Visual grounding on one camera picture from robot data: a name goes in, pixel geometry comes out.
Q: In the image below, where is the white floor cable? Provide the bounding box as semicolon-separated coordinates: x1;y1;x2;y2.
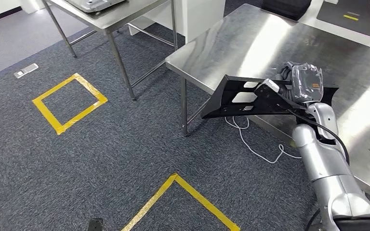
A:
225;116;302;164

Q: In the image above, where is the grey laptop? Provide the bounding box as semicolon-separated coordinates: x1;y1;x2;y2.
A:
316;0;370;38

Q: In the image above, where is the grey sheet metal part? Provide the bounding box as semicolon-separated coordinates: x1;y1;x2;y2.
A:
64;0;127;13

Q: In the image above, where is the black plastic frame part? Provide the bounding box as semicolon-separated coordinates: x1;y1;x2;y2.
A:
200;75;340;119

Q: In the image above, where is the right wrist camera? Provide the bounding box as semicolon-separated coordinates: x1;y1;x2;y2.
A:
253;78;307;116

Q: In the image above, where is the metal floor outlet box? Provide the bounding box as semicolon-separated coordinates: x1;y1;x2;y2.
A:
13;63;40;79

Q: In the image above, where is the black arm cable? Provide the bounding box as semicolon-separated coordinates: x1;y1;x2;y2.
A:
287;109;351;231

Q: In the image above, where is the black zip case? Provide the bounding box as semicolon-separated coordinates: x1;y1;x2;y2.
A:
261;0;312;21

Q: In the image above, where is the stainless steel workbench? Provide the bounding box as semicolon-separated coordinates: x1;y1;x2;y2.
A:
165;3;370;208

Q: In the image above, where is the stainless steel table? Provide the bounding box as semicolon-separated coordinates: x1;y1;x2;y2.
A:
41;0;179;102

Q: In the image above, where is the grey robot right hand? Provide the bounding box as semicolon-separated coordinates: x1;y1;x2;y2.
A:
279;61;324;104

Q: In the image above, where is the yellow floor tape square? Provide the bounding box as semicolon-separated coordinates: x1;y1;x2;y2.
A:
32;73;108;136
121;173;240;231

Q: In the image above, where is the white cabinet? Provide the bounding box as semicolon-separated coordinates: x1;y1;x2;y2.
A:
128;0;226;44

